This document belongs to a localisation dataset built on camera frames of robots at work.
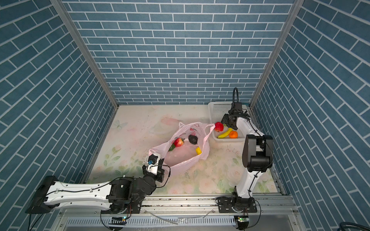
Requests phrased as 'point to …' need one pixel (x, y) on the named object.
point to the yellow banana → (226, 134)
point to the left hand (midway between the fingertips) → (168, 162)
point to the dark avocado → (193, 139)
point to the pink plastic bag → (189, 144)
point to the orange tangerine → (233, 134)
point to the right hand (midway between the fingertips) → (228, 121)
